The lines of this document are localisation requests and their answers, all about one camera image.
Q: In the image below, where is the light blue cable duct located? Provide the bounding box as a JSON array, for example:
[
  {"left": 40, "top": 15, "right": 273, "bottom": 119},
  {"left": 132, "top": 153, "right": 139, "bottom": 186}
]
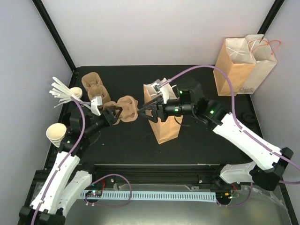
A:
[{"left": 79, "top": 190, "right": 217, "bottom": 203}]

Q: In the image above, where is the white paper bag orange handle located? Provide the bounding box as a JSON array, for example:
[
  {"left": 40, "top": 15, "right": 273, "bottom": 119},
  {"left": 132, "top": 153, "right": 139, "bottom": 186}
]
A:
[{"left": 238, "top": 34, "right": 281, "bottom": 94}]

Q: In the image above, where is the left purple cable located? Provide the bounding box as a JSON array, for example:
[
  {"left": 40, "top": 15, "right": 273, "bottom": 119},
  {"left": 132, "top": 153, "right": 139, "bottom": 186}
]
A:
[{"left": 28, "top": 96, "right": 99, "bottom": 225}]

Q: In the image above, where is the brown pulp cup carrier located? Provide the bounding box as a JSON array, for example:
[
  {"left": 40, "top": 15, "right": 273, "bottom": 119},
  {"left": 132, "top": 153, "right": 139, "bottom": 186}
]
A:
[{"left": 103, "top": 96, "right": 138, "bottom": 125}]

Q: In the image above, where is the cup holding straws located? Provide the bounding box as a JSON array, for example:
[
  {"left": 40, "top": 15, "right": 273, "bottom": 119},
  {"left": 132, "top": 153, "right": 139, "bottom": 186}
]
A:
[{"left": 70, "top": 87, "right": 83, "bottom": 98}]

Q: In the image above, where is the stack of paper cups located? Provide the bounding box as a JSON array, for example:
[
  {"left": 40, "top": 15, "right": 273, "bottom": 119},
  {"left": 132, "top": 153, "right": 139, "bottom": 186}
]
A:
[{"left": 46, "top": 123, "right": 67, "bottom": 148}]

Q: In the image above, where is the black cup lids stack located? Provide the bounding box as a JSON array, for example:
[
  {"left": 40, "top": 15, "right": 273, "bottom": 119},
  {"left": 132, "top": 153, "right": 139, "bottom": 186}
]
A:
[{"left": 241, "top": 112, "right": 256, "bottom": 124}]

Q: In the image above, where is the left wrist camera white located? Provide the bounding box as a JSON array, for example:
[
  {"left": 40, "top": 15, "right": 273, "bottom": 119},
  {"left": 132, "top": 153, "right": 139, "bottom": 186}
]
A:
[{"left": 90, "top": 96, "right": 103, "bottom": 116}]

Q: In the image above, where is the small brown paper bag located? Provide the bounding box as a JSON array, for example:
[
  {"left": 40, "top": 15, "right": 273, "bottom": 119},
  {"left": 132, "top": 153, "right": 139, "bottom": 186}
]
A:
[{"left": 143, "top": 78, "right": 183, "bottom": 144}]

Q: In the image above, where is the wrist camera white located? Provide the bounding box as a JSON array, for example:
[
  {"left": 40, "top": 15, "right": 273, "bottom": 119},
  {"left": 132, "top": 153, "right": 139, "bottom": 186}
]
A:
[
  {"left": 150, "top": 78, "right": 170, "bottom": 104},
  {"left": 90, "top": 96, "right": 103, "bottom": 116}
]

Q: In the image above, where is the stack of pulp cup carriers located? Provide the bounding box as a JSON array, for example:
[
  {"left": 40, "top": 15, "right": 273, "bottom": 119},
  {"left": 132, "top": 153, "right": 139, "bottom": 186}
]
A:
[{"left": 82, "top": 72, "right": 111, "bottom": 104}]

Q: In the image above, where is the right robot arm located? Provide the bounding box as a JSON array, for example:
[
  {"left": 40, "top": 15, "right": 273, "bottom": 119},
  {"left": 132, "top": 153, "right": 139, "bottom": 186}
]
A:
[{"left": 138, "top": 80, "right": 293, "bottom": 191}]

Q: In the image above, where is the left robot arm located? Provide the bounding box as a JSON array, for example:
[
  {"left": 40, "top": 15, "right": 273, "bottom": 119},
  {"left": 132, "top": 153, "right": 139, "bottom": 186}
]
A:
[{"left": 19, "top": 106, "right": 122, "bottom": 225}]

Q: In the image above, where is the large brown paper bag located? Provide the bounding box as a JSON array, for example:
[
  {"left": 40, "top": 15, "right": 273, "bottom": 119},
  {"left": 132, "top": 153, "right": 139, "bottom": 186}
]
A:
[{"left": 215, "top": 37, "right": 256, "bottom": 95}]

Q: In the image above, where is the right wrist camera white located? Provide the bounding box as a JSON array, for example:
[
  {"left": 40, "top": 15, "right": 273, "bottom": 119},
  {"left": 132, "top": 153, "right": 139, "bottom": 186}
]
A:
[{"left": 150, "top": 78, "right": 170, "bottom": 104}]

